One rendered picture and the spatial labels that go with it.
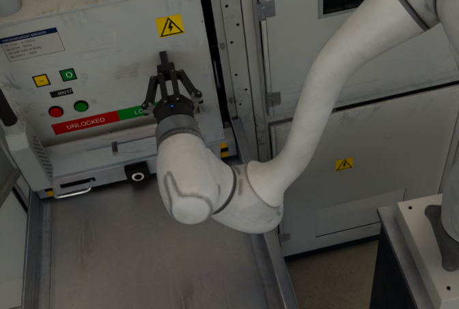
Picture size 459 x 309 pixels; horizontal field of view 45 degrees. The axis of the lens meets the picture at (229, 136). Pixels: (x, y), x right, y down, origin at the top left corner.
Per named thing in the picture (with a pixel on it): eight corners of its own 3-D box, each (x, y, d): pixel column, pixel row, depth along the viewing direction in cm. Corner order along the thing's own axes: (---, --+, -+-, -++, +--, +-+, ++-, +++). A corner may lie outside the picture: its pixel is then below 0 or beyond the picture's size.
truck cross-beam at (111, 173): (237, 154, 152) (235, 139, 148) (40, 199, 149) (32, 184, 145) (233, 141, 155) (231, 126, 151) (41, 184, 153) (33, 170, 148)
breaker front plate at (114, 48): (225, 145, 149) (197, -12, 114) (44, 185, 146) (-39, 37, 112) (224, 141, 150) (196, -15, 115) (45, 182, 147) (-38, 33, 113)
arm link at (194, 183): (141, 155, 104) (192, 180, 112) (149, 221, 94) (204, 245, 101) (179, 120, 100) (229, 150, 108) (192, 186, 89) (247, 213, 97)
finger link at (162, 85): (173, 116, 115) (166, 117, 115) (165, 82, 122) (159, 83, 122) (169, 102, 112) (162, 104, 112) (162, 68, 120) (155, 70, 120)
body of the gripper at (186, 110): (160, 146, 112) (155, 115, 118) (201, 137, 112) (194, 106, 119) (151, 119, 106) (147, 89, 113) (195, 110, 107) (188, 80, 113)
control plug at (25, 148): (53, 188, 133) (25, 137, 120) (33, 193, 132) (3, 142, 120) (54, 164, 138) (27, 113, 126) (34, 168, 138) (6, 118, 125)
